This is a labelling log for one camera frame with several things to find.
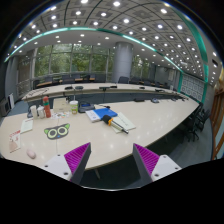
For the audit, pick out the red-white booklet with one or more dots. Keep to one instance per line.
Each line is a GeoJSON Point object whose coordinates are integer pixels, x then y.
{"type": "Point", "coordinates": [14, 141]}

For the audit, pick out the black yellow-handled tool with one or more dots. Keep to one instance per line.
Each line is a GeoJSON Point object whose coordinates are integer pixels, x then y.
{"type": "Point", "coordinates": [109, 121]}

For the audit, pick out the grey round pillar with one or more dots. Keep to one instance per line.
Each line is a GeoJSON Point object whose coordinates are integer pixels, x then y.
{"type": "Point", "coordinates": [122, 61]}

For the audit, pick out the blue book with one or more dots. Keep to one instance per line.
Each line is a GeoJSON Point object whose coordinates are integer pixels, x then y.
{"type": "Point", "coordinates": [105, 111]}

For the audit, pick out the red spray can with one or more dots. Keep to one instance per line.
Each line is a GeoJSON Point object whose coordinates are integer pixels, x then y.
{"type": "Point", "coordinates": [46, 107]}

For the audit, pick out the white small bottle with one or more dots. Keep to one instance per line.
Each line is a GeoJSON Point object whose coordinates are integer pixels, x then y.
{"type": "Point", "coordinates": [40, 111]}

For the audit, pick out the white cup green label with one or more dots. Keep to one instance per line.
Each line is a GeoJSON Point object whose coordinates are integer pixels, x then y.
{"type": "Point", "coordinates": [74, 107]}

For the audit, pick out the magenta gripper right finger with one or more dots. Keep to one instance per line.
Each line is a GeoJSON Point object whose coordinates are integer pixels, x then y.
{"type": "Point", "coordinates": [151, 166]}

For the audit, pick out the white open notebook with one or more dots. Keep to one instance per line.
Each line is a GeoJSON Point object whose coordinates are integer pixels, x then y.
{"type": "Point", "coordinates": [122, 120]}

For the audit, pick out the black office chair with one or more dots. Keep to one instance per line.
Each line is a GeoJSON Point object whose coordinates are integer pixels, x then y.
{"type": "Point", "coordinates": [195, 122]}

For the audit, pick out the white paper sheet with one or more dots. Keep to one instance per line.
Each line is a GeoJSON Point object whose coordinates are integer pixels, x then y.
{"type": "Point", "coordinates": [26, 125]}

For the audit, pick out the pink computer mouse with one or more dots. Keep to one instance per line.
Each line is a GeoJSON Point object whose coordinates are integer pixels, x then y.
{"type": "Point", "coordinates": [31, 154]}

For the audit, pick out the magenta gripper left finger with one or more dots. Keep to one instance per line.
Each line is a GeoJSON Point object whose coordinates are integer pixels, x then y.
{"type": "Point", "coordinates": [71, 165]}

